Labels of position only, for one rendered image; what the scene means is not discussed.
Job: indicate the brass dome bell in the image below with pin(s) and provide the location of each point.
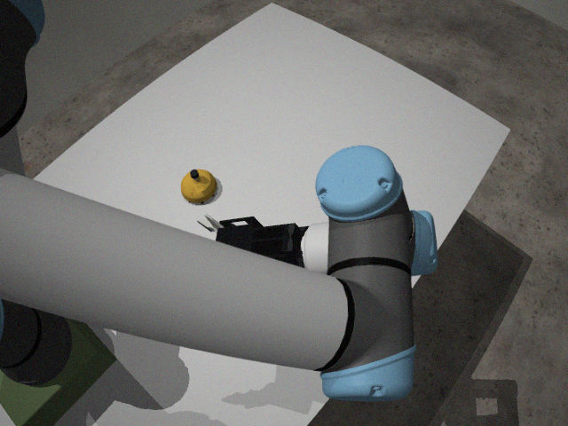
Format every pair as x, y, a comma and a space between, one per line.
199, 187

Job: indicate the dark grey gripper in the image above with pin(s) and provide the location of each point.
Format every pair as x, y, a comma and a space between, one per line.
247, 238

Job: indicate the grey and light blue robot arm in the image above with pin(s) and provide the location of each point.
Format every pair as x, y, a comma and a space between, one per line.
65, 255

